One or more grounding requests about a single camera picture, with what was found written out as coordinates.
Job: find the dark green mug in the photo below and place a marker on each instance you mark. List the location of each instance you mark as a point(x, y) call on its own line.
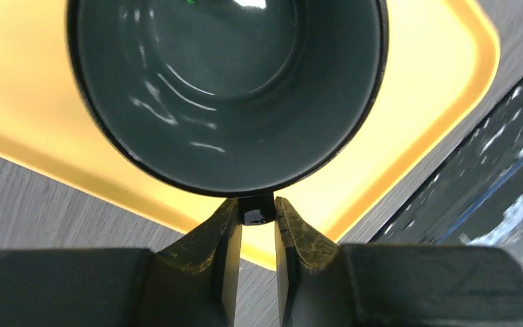
point(231, 99)

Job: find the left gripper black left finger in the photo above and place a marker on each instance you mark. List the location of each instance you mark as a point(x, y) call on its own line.
point(192, 282)

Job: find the yellow tray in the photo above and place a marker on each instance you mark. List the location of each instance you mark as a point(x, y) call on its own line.
point(442, 59)

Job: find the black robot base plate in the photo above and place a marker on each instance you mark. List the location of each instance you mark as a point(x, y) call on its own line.
point(475, 197)

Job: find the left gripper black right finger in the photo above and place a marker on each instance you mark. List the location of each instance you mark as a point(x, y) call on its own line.
point(324, 284)

